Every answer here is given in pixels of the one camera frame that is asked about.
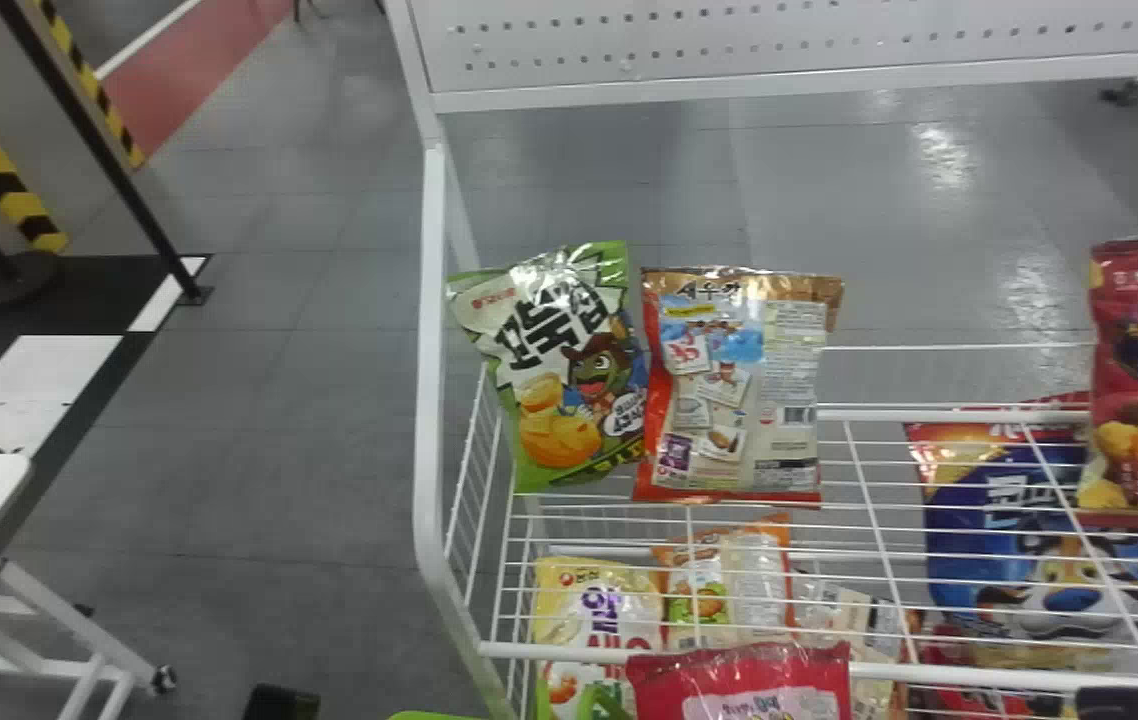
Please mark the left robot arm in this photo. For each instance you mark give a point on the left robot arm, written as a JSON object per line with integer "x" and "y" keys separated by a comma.
{"x": 281, "y": 704}

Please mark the green basket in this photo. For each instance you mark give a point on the green basket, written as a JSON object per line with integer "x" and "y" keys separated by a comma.
{"x": 434, "y": 716}

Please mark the yellow snack packet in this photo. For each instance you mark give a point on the yellow snack packet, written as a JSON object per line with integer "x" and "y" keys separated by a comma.
{"x": 589, "y": 605}

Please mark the green snack packet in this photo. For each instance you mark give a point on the green snack packet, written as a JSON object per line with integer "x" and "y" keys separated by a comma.
{"x": 554, "y": 400}

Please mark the orange white snack packet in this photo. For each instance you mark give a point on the orange white snack packet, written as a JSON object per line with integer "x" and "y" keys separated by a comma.
{"x": 744, "y": 400}

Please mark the blue cereal bag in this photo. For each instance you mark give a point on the blue cereal bag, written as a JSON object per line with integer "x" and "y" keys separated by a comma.
{"x": 989, "y": 520}

